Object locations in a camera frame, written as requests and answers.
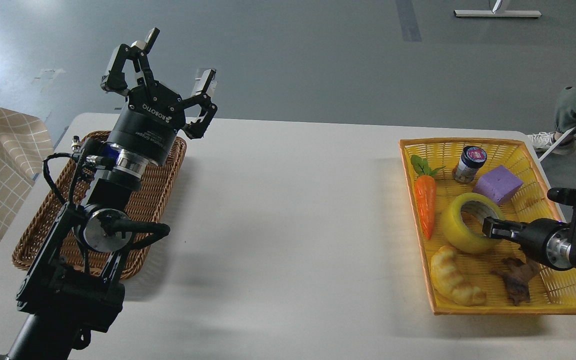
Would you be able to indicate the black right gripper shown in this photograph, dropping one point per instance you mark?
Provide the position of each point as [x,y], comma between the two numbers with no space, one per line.
[543,240]

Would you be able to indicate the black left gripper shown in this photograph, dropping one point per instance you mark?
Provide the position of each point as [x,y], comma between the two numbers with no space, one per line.
[150,125]

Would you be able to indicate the yellow tape roll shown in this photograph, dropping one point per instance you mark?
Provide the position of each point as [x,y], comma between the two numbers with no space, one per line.
[457,232]

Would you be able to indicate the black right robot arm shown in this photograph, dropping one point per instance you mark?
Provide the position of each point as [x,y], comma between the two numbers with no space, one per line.
[566,196]

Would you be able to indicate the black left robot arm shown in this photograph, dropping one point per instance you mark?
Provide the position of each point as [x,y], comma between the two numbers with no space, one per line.
[73,286]

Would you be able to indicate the purple foam block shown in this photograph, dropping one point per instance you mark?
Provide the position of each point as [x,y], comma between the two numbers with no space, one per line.
[498,184]

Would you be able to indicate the brown toy animal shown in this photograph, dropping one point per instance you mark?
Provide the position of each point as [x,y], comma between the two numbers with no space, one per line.
[516,279]

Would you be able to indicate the yellow plastic basket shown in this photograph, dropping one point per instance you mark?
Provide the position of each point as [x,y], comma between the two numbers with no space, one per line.
[551,292]

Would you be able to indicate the yellow toy croissant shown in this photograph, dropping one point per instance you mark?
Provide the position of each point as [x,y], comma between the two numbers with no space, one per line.
[449,281]

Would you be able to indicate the small dark jar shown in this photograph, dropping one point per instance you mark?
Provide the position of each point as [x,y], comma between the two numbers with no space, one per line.
[471,160]

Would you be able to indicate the orange toy carrot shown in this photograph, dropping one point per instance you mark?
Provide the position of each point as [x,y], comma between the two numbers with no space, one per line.
[425,188]

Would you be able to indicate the white sneaker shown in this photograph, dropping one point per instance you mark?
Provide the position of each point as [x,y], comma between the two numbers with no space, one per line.
[544,141]

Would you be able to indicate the brown wicker basket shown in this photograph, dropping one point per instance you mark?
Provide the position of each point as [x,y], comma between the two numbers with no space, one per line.
[146,205]

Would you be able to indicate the white stand base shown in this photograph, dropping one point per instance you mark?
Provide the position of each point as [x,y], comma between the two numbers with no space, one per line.
[498,9]

